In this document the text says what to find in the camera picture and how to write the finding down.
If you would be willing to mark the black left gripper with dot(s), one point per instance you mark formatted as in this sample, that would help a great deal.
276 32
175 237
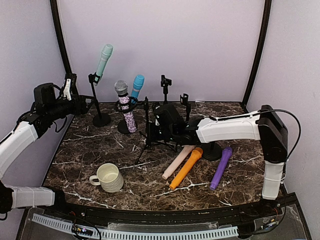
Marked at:
83 109

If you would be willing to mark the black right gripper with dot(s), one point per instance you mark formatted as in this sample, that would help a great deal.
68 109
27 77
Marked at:
152 133

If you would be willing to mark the black tripod microphone stand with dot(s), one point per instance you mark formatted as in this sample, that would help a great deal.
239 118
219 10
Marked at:
148 143

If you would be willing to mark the black stand of green microphone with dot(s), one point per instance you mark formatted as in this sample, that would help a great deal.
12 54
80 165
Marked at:
100 119

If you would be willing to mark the beige pink microphone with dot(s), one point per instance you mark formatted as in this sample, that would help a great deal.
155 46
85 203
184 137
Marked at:
177 161

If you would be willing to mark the glitter purple silver microphone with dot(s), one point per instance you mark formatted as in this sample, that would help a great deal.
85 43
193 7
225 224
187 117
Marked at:
121 88

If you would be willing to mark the orange microphone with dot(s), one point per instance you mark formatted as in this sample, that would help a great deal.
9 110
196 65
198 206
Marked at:
196 154

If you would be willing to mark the black stand of blue microphone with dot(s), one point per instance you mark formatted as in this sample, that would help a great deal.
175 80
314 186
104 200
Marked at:
123 128

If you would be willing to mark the black stand of purple microphone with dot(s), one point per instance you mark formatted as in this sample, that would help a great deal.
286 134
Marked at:
211 151

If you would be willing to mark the mint green microphone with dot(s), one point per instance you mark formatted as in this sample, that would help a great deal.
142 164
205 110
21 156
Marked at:
104 57

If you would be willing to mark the blue microphone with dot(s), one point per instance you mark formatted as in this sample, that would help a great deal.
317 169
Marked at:
137 85

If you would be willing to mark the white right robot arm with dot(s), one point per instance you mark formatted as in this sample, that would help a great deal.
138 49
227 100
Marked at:
263 125

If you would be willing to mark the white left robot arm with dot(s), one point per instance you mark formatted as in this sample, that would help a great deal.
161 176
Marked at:
31 126

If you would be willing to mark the cream ceramic mug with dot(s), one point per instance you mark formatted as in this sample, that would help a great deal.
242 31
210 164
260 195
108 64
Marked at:
108 177

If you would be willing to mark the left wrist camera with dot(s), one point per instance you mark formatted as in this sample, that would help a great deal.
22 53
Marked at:
69 86

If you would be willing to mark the left black frame post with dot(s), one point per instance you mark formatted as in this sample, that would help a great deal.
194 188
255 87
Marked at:
60 38

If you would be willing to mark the black frame post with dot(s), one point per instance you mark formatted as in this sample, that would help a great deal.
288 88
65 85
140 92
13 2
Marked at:
60 38
258 53

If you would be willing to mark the black front table rail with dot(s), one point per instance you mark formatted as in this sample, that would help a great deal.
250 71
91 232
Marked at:
244 214

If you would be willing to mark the white slotted cable duct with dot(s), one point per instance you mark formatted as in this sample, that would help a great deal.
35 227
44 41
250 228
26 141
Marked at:
85 232

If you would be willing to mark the right black frame post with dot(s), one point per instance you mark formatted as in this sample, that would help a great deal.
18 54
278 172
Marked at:
258 53

